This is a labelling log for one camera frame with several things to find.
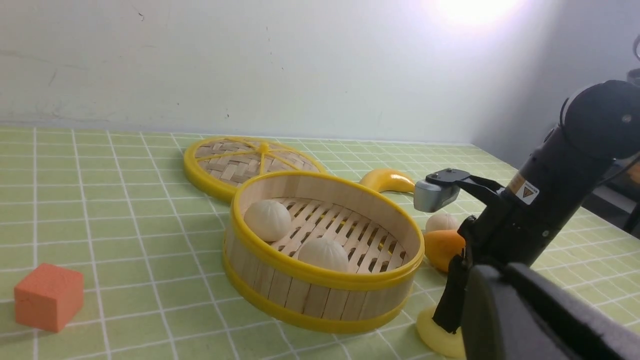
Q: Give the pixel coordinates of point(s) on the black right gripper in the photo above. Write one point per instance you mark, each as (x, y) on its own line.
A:
(517, 314)

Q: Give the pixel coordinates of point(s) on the yellow bun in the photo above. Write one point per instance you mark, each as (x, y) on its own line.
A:
(447, 344)

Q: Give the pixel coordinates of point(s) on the white bun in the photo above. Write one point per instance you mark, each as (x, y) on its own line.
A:
(324, 253)
(269, 220)
(441, 221)

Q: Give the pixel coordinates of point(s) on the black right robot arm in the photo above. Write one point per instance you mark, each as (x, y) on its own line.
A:
(597, 126)

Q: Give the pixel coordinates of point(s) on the bamboo steamer tray yellow rim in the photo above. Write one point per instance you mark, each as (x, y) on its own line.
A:
(384, 245)

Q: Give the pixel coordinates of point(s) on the woven bamboo steamer lid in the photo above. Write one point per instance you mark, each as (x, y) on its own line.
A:
(218, 166)

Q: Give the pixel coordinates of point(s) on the orange plastic mango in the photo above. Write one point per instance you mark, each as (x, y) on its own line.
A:
(440, 247)

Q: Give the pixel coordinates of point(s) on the yellow plastic banana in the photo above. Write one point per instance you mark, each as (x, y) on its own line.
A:
(388, 180)

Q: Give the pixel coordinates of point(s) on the green checkered tablecloth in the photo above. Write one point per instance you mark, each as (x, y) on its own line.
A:
(117, 207)

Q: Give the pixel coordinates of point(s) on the red foam cube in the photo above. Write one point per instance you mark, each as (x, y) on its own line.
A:
(48, 298)

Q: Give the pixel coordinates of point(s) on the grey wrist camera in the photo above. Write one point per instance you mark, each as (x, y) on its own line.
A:
(438, 189)

